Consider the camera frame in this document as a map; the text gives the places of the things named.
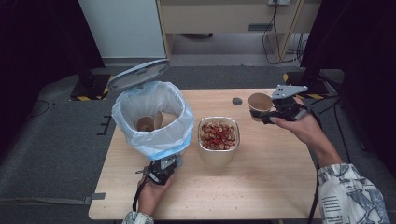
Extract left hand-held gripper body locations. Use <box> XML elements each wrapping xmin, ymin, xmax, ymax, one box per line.
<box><xmin>145</xmin><ymin>154</ymin><xmax>184</xmax><ymax>187</ymax></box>

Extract hanging black cables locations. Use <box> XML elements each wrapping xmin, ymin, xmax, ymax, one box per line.
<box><xmin>262</xmin><ymin>2</ymin><xmax>307</xmax><ymax>66</ymax></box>

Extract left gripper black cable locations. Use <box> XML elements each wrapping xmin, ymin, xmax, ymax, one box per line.
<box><xmin>132</xmin><ymin>169</ymin><xmax>151</xmax><ymax>213</ymax></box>

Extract pile of dried fruit slices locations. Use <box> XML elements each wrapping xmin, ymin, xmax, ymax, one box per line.
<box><xmin>200</xmin><ymin>120</ymin><xmax>237</xmax><ymax>150</ymax></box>

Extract light wooden desk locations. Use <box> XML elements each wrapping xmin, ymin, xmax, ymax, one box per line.
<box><xmin>155</xmin><ymin>0</ymin><xmax>322</xmax><ymax>63</ymax></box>

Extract white grey pedal trash can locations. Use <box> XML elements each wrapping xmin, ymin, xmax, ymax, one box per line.
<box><xmin>106</xmin><ymin>58</ymin><xmax>191</xmax><ymax>166</ymax></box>

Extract striped black stand base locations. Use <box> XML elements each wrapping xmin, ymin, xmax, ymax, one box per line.
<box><xmin>282</xmin><ymin>71</ymin><xmax>331</xmax><ymax>101</ymax></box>
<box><xmin>69</xmin><ymin>74</ymin><xmax>117</xmax><ymax>102</ymax></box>

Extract black curtain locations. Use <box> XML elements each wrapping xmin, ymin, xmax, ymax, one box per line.
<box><xmin>300</xmin><ymin>0</ymin><xmax>396</xmax><ymax>171</ymax></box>
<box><xmin>0</xmin><ymin>0</ymin><xmax>106</xmax><ymax>157</ymax></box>

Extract clear rectangular food container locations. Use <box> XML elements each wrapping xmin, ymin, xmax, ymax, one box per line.
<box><xmin>197</xmin><ymin>116</ymin><xmax>241</xmax><ymax>167</ymax></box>

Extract white cabinet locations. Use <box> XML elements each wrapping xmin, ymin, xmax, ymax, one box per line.
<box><xmin>77</xmin><ymin>0</ymin><xmax>167</xmax><ymax>60</ymax></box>

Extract long black floor cables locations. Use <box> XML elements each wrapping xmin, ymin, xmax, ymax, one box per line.
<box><xmin>306</xmin><ymin>95</ymin><xmax>366</xmax><ymax>166</ymax></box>

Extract person's right hand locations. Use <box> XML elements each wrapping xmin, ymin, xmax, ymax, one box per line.
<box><xmin>268</xmin><ymin>96</ymin><xmax>330</xmax><ymax>147</ymax></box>

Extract thin black floor cable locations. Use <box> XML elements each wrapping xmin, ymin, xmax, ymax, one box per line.
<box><xmin>25</xmin><ymin>99</ymin><xmax>51</xmax><ymax>121</ymax></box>

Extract brown paper cup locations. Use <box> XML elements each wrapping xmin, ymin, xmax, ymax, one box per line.
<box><xmin>135</xmin><ymin>115</ymin><xmax>156</xmax><ymax>133</ymax></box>
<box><xmin>154</xmin><ymin>110</ymin><xmax>179</xmax><ymax>131</ymax></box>
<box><xmin>247</xmin><ymin>91</ymin><xmax>276</xmax><ymax>121</ymax></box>

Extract person's left hand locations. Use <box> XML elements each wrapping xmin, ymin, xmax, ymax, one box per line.
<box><xmin>136</xmin><ymin>175</ymin><xmax>173</xmax><ymax>217</ymax></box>

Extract grey table bracket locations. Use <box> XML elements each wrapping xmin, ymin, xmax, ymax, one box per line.
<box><xmin>82</xmin><ymin>192</ymin><xmax>106</xmax><ymax>205</ymax></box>

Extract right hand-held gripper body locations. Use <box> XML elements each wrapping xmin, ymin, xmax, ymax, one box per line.
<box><xmin>270</xmin><ymin>84</ymin><xmax>311</xmax><ymax>122</ymax></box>

